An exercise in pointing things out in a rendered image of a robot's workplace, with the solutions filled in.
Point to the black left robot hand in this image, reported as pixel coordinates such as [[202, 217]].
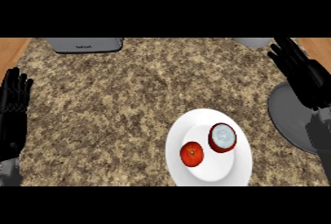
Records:
[[13, 110]]

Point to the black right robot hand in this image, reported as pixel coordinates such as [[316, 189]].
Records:
[[308, 75]]

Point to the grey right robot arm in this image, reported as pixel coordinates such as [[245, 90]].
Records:
[[321, 140]]

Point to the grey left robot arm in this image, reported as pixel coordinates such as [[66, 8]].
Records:
[[10, 172]]

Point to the grey pan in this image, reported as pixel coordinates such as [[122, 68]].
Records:
[[287, 116]]

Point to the red can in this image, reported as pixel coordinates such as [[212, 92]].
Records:
[[222, 137]]

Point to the white plate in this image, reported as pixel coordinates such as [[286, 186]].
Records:
[[209, 147]]

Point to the pale grey round object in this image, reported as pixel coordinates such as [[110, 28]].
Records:
[[255, 42]]

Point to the grey flat appliance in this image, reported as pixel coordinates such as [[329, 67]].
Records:
[[85, 45]]

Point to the red tomato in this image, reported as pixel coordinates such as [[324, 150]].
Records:
[[191, 154]]

